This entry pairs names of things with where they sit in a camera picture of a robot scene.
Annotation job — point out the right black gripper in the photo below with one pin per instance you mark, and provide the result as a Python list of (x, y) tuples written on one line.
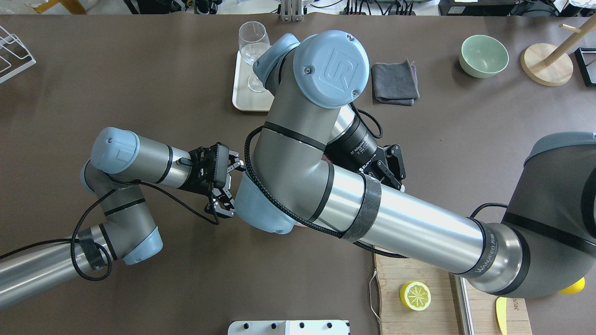
[(357, 144)]

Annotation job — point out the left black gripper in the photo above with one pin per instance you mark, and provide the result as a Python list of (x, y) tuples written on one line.
[(225, 197)]

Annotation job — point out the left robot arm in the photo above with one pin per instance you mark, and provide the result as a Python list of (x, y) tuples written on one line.
[(119, 224)]

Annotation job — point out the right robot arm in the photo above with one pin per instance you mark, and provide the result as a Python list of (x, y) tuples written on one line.
[(544, 243)]

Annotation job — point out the white cup rack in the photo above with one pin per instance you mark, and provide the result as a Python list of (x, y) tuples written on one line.
[(14, 55)]

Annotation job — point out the grey folded cloth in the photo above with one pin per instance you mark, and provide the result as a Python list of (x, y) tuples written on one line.
[(395, 83)]

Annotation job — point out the cream serving tray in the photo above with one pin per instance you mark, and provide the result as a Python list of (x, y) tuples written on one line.
[(243, 98)]

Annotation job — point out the clear wine glass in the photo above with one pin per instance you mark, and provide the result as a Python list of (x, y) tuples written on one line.
[(253, 42)]

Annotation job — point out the green bowl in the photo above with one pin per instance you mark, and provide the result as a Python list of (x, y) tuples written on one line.
[(482, 56)]

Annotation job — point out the half lemon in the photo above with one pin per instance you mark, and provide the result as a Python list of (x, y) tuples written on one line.
[(415, 295)]

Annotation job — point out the bamboo cutting board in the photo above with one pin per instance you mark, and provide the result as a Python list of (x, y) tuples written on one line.
[(442, 317)]

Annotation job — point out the wooden mug tree stand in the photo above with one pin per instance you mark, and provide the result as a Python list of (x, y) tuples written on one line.
[(550, 65)]

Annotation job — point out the yellow plastic knife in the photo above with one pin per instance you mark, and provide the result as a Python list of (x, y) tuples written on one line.
[(500, 306)]

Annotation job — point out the black framed tray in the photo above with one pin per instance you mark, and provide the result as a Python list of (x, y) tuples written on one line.
[(586, 61)]

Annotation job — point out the yellow lemon near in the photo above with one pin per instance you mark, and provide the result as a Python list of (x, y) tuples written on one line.
[(574, 288)]

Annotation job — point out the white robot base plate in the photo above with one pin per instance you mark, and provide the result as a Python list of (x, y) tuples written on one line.
[(290, 327)]

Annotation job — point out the aluminium frame post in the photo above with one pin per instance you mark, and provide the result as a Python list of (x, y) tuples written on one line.
[(291, 10)]

